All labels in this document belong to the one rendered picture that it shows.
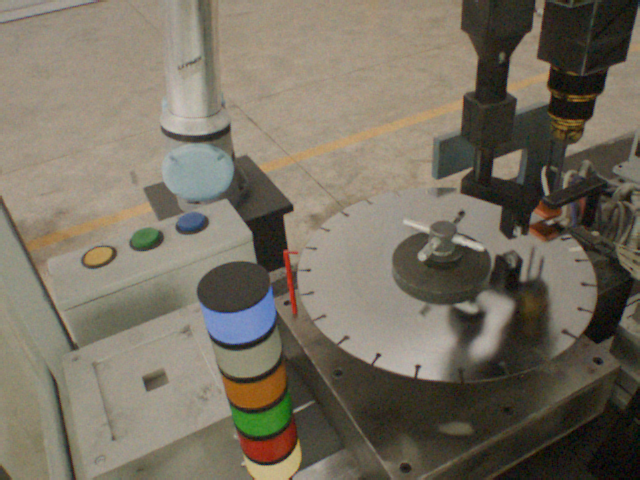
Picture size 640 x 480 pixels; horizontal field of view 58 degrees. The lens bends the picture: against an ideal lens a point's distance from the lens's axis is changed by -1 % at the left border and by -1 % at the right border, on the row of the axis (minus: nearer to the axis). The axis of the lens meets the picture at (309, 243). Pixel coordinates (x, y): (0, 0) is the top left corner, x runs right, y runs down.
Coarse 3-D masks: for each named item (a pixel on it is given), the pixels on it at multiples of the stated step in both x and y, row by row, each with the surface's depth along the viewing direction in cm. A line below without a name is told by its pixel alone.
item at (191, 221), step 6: (186, 216) 87; (192, 216) 86; (198, 216) 86; (180, 222) 86; (186, 222) 85; (192, 222) 85; (198, 222) 85; (204, 222) 86; (180, 228) 85; (186, 228) 85; (192, 228) 85
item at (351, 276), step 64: (448, 192) 78; (320, 256) 70; (384, 256) 68; (512, 256) 66; (576, 256) 65; (320, 320) 61; (384, 320) 60; (448, 320) 59; (512, 320) 59; (576, 320) 58
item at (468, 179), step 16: (480, 160) 63; (464, 176) 66; (480, 176) 64; (464, 192) 67; (480, 192) 65; (496, 192) 64; (512, 192) 63; (528, 192) 63; (512, 208) 64; (528, 208) 62; (512, 224) 64; (528, 224) 65
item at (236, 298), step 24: (240, 264) 36; (216, 288) 35; (240, 288) 35; (264, 288) 34; (216, 312) 34; (240, 312) 34; (264, 312) 35; (216, 336) 35; (240, 336) 35; (264, 336) 35
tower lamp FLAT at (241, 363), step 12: (276, 324) 37; (276, 336) 37; (216, 348) 36; (228, 348) 35; (240, 348) 35; (252, 348) 36; (264, 348) 36; (276, 348) 37; (216, 360) 38; (228, 360) 36; (240, 360) 36; (252, 360) 36; (264, 360) 37; (276, 360) 38; (228, 372) 37; (240, 372) 37; (252, 372) 37; (264, 372) 37
